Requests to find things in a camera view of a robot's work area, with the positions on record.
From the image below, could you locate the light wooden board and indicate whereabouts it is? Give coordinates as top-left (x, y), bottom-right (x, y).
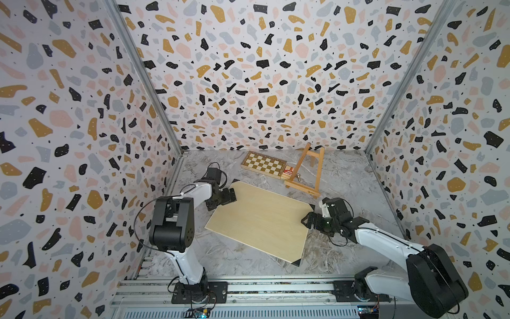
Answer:
top-left (205, 181), bottom-right (315, 267)

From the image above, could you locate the small wooden easel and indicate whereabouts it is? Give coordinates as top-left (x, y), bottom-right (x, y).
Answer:
top-left (284, 143), bottom-right (325, 199)

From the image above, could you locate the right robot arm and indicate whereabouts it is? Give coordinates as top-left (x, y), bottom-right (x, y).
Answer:
top-left (301, 198), bottom-right (469, 318)

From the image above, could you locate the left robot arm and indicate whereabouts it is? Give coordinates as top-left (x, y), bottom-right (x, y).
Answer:
top-left (139, 162), bottom-right (236, 305)

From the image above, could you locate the wooden chessboard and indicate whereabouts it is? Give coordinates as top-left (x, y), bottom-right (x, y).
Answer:
top-left (240, 151), bottom-right (287, 179)

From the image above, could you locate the red yellow small box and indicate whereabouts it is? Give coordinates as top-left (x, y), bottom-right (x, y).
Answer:
top-left (280, 166), bottom-right (294, 179)

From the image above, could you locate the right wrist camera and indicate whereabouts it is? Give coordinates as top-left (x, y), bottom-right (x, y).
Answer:
top-left (320, 199), bottom-right (331, 219)

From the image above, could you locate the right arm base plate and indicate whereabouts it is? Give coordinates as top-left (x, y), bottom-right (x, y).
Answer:
top-left (331, 279), bottom-right (393, 303)

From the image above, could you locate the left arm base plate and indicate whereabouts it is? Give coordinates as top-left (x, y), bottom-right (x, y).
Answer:
top-left (171, 281), bottom-right (228, 305)

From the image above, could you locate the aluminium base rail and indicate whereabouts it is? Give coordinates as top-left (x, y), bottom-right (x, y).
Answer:
top-left (106, 275), bottom-right (426, 318)

